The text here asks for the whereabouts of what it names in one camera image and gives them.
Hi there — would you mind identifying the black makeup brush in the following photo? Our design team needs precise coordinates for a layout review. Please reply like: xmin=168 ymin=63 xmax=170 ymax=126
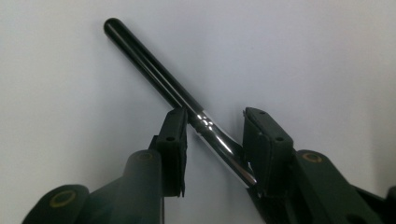
xmin=103 ymin=17 xmax=259 ymax=189

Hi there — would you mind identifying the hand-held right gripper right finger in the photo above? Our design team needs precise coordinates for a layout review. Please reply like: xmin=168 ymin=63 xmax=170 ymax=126
xmin=242 ymin=106 xmax=296 ymax=199

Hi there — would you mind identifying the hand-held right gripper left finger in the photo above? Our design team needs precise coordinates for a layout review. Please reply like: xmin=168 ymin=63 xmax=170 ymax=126
xmin=148 ymin=106 xmax=190 ymax=199

